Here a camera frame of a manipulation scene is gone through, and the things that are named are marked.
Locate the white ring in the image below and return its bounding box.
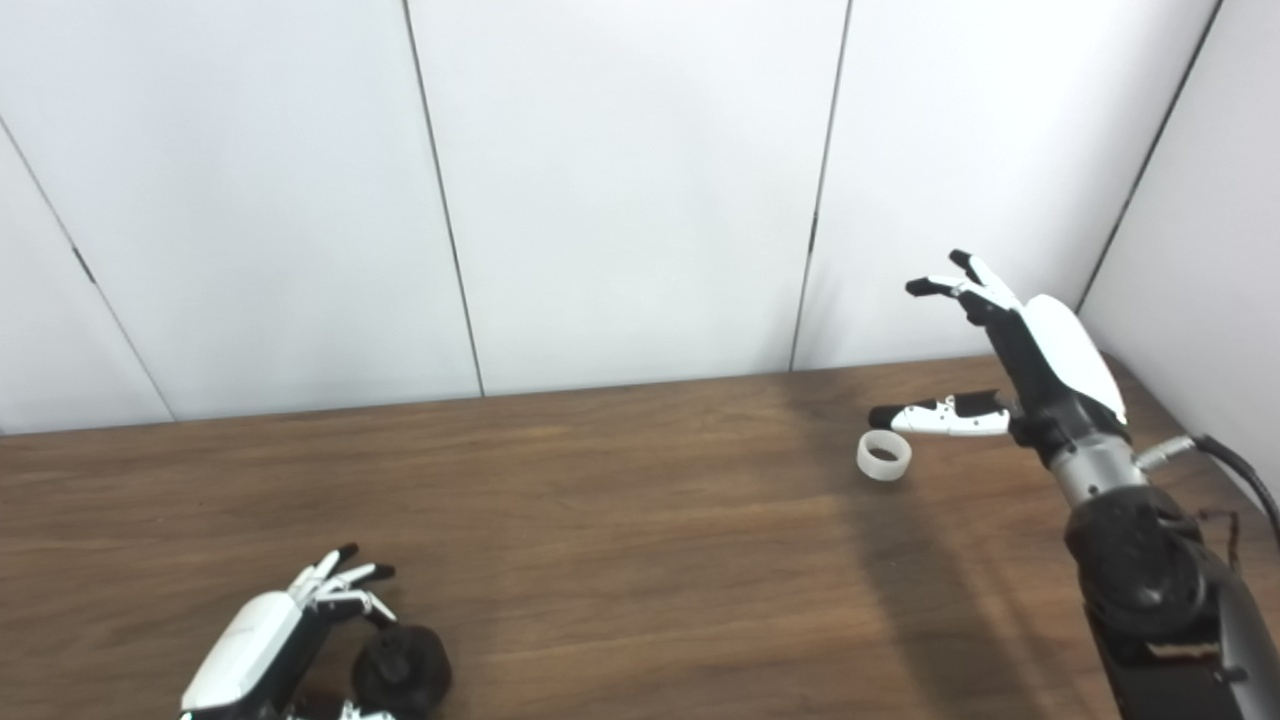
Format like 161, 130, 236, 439
856, 430, 913, 485

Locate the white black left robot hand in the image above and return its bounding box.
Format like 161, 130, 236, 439
180, 543, 403, 720

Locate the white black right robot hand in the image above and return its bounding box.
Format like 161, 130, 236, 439
868, 249, 1129, 467

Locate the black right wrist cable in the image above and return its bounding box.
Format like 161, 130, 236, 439
1138, 433, 1280, 553

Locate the round black part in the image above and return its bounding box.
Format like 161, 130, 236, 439
352, 622, 453, 718

